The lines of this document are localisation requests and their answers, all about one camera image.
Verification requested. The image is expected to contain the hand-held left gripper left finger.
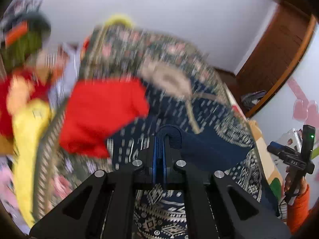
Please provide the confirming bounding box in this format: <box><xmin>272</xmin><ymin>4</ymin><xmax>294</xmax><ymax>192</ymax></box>
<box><xmin>29</xmin><ymin>136</ymin><xmax>163</xmax><ymax>239</ymax></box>

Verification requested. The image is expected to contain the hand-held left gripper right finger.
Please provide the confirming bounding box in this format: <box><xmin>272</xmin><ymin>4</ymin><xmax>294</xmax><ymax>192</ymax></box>
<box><xmin>162</xmin><ymin>138</ymin><xmax>292</xmax><ymax>239</ymax></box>

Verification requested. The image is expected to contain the navy patterned zip jacket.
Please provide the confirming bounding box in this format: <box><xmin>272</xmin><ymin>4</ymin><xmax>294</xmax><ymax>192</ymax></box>
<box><xmin>107</xmin><ymin>60</ymin><xmax>283</xmax><ymax>239</ymax></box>

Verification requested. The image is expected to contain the person's right forearm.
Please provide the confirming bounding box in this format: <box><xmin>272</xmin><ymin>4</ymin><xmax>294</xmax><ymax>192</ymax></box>
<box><xmin>287</xmin><ymin>184</ymin><xmax>311</xmax><ymax>234</ymax></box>

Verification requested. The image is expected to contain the pile of clothes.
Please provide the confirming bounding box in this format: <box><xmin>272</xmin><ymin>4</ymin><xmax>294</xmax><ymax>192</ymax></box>
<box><xmin>0</xmin><ymin>0</ymin><xmax>51</xmax><ymax>45</ymax></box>

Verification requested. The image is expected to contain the person's right hand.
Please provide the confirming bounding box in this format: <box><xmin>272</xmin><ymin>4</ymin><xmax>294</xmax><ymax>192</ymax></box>
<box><xmin>284</xmin><ymin>166</ymin><xmax>309</xmax><ymax>200</ymax></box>

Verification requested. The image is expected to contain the white sticker-covered cabinet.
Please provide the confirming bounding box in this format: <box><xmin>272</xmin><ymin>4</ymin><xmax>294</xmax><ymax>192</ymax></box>
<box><xmin>274</xmin><ymin>128</ymin><xmax>304</xmax><ymax>155</ymax></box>

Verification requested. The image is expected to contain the grey bag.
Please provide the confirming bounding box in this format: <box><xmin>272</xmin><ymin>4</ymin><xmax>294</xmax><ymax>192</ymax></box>
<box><xmin>240</xmin><ymin>91</ymin><xmax>267</xmax><ymax>109</ymax></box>

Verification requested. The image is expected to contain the red garment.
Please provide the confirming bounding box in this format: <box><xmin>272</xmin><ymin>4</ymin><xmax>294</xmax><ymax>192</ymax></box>
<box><xmin>58</xmin><ymin>78</ymin><xmax>150</xmax><ymax>158</ymax></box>

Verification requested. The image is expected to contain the wooden door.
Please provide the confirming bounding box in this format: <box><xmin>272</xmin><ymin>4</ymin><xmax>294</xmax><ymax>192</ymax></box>
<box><xmin>235</xmin><ymin>2</ymin><xmax>317</xmax><ymax>117</ymax></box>

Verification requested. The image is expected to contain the green floral blanket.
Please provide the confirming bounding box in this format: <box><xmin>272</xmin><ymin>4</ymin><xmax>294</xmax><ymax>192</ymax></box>
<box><xmin>32</xmin><ymin>26</ymin><xmax>250</xmax><ymax>221</ymax></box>

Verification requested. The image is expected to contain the yellow garment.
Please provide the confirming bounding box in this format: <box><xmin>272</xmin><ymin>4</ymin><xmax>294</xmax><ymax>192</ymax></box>
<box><xmin>11</xmin><ymin>98</ymin><xmax>54</xmax><ymax>228</ymax></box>

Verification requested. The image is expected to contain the striped patterned cloth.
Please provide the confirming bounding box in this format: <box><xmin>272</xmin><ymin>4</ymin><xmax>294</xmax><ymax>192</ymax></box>
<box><xmin>37</xmin><ymin>43</ymin><xmax>80</xmax><ymax>80</ymax></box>

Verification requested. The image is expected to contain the yellow round object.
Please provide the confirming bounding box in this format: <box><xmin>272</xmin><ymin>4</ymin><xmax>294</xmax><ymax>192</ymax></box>
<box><xmin>105</xmin><ymin>15</ymin><xmax>135</xmax><ymax>28</ymax></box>

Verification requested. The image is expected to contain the pink cloth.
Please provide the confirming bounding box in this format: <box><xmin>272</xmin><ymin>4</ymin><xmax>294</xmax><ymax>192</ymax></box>
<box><xmin>0</xmin><ymin>167</ymin><xmax>20</xmax><ymax>218</ymax></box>

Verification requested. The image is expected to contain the green patterned cloth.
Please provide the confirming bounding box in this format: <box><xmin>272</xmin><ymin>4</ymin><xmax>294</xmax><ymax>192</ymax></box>
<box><xmin>0</xmin><ymin>30</ymin><xmax>44</xmax><ymax>72</ymax></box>

